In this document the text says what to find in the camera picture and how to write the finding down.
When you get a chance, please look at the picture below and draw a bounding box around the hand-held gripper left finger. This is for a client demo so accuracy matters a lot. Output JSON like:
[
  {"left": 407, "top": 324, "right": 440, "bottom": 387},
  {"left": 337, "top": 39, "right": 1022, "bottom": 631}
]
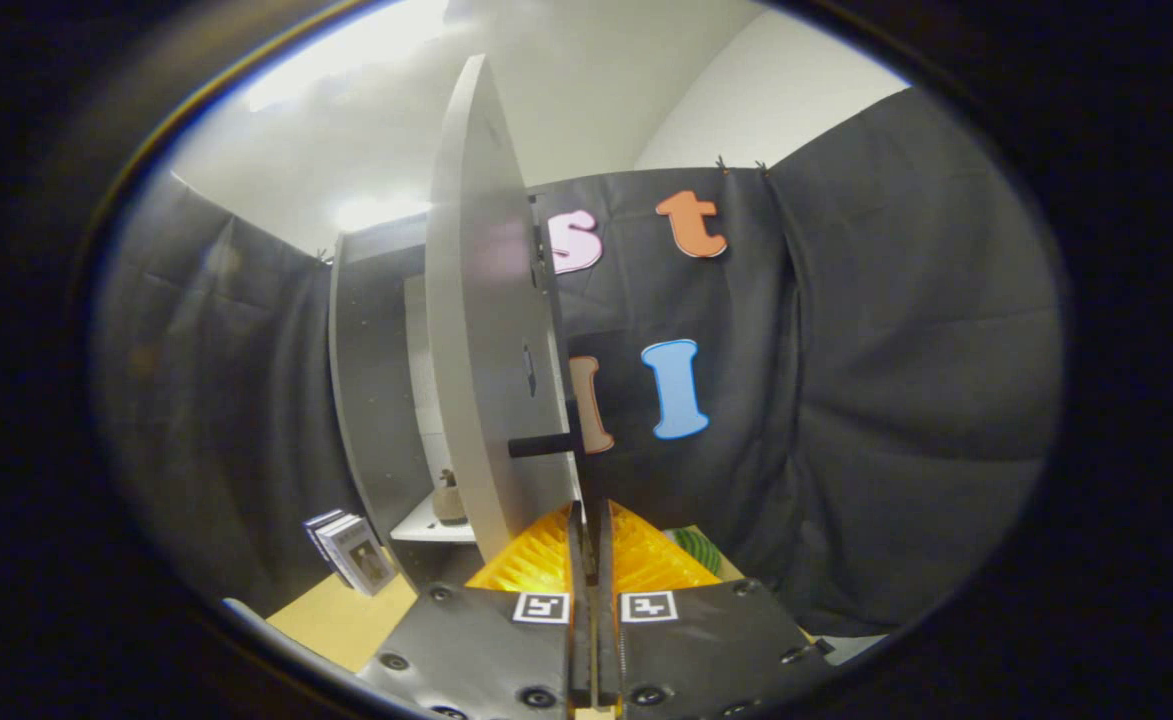
[{"left": 356, "top": 500, "right": 587, "bottom": 720}]

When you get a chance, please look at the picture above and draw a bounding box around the watermelon toy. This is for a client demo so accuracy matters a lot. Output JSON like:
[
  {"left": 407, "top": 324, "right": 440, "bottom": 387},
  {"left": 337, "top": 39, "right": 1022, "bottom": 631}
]
[{"left": 671, "top": 527, "right": 725, "bottom": 579}]

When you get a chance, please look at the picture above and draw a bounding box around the black backdrop cloth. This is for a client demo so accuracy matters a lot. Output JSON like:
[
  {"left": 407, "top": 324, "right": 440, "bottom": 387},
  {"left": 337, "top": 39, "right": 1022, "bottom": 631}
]
[{"left": 96, "top": 90, "right": 1067, "bottom": 641}]

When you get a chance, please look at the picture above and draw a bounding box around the stack of books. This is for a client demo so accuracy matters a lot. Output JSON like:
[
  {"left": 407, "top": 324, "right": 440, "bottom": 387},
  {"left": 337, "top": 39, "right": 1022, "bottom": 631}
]
[{"left": 303, "top": 510, "right": 399, "bottom": 598}]

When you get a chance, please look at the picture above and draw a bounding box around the fuzzy brown shoe with bow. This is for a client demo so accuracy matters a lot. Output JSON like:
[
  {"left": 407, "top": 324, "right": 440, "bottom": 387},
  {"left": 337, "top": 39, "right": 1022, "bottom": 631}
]
[{"left": 433, "top": 470, "right": 469, "bottom": 526}]

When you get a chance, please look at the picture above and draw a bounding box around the grey shoe cabinet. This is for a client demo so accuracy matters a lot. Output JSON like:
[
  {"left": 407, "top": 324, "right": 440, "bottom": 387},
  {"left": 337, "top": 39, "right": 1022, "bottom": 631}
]
[{"left": 329, "top": 215, "right": 547, "bottom": 593}]

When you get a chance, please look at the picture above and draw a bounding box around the black door handle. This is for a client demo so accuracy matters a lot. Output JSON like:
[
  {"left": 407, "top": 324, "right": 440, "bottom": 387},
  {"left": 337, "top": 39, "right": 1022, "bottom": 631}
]
[{"left": 508, "top": 430, "right": 583, "bottom": 459}]

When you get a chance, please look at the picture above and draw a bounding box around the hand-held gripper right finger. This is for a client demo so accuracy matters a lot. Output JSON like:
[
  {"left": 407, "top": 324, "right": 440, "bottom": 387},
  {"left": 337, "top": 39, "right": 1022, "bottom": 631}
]
[{"left": 596, "top": 498, "right": 837, "bottom": 720}]

